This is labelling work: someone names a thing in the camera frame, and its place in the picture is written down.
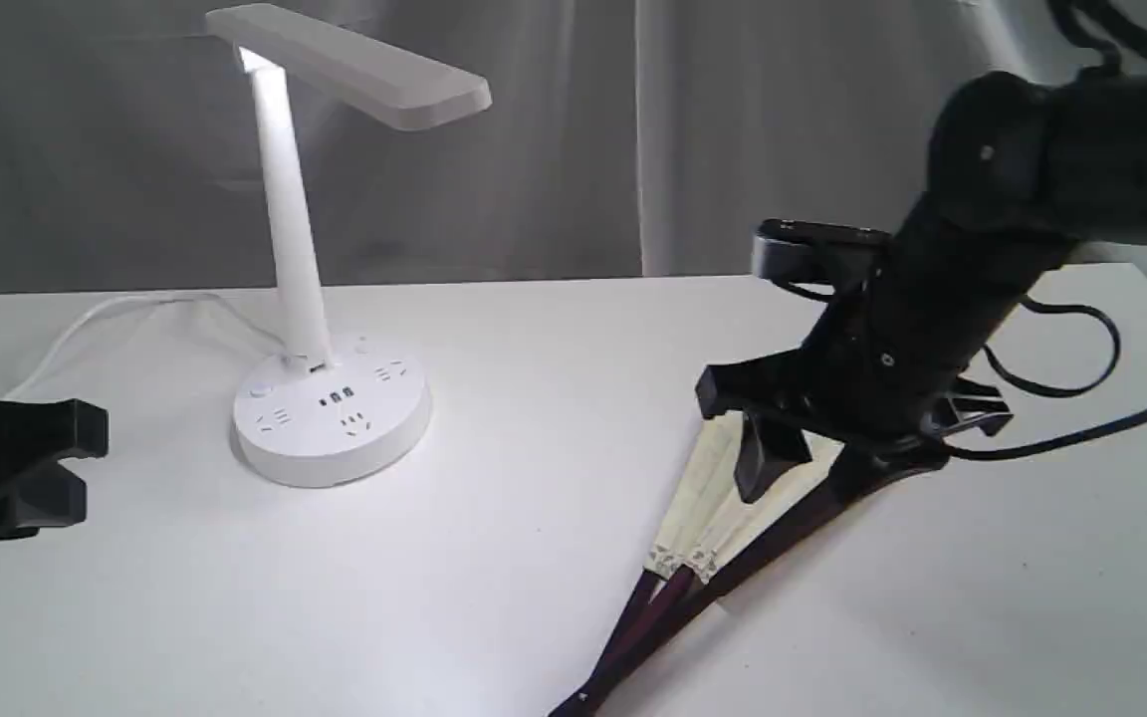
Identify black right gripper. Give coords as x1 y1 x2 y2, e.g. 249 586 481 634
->
695 198 1071 504

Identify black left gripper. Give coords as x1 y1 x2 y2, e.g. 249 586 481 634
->
0 398 110 541

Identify paper folding fan dark ribs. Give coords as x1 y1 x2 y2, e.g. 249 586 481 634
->
554 412 947 716

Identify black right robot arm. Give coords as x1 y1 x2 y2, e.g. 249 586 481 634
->
696 67 1147 502

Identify white desk lamp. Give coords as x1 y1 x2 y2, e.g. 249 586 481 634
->
205 3 493 489

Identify grey backdrop curtain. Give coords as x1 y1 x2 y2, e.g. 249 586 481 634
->
0 1 1095 293

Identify white power cable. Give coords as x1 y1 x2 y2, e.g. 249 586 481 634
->
1 291 286 399

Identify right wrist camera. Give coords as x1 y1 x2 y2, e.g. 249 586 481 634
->
751 218 892 303

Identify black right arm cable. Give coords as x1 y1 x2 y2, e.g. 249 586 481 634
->
933 0 1147 461

